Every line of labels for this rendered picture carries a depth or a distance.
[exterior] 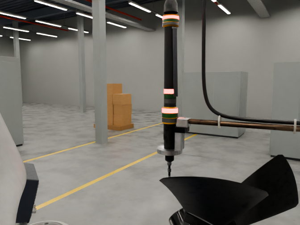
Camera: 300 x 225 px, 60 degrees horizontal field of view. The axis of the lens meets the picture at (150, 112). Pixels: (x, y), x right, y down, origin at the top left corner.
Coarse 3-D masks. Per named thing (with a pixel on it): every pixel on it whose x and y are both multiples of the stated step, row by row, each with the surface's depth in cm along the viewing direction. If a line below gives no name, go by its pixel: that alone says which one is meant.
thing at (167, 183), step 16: (192, 176) 54; (176, 192) 63; (192, 192) 61; (208, 192) 59; (224, 192) 57; (240, 192) 55; (256, 192) 54; (192, 208) 68; (208, 208) 65; (224, 208) 62; (240, 208) 59; (224, 224) 66
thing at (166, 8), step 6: (168, 0) 66; (174, 0) 66; (168, 6) 66; (174, 6) 66; (168, 12) 70; (174, 12) 69; (168, 126) 70; (174, 126) 70; (168, 132) 70; (174, 132) 70; (168, 138) 70; (174, 138) 71; (168, 144) 70; (174, 144) 71; (168, 156) 71
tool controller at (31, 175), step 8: (32, 168) 125; (32, 176) 113; (32, 184) 110; (24, 192) 108; (32, 192) 110; (24, 200) 109; (32, 200) 110; (24, 208) 109; (32, 208) 111; (24, 216) 109
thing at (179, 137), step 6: (180, 120) 68; (186, 120) 68; (180, 126) 68; (186, 126) 68; (180, 132) 68; (186, 132) 69; (180, 138) 69; (180, 144) 69; (162, 150) 70; (168, 150) 69; (174, 150) 69; (180, 150) 69
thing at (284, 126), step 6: (192, 120) 68; (198, 120) 67; (204, 120) 67; (210, 120) 66; (228, 126) 64; (234, 126) 63; (240, 126) 63; (246, 126) 62; (252, 126) 61; (258, 126) 61; (264, 126) 60; (270, 126) 60; (276, 126) 59; (282, 126) 59; (288, 126) 58
